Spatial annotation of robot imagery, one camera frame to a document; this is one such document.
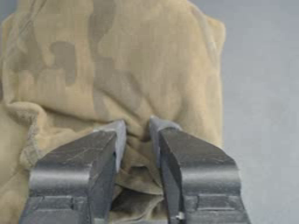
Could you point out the tan camouflage T-shirt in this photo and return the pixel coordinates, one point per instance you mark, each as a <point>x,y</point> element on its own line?
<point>116,73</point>

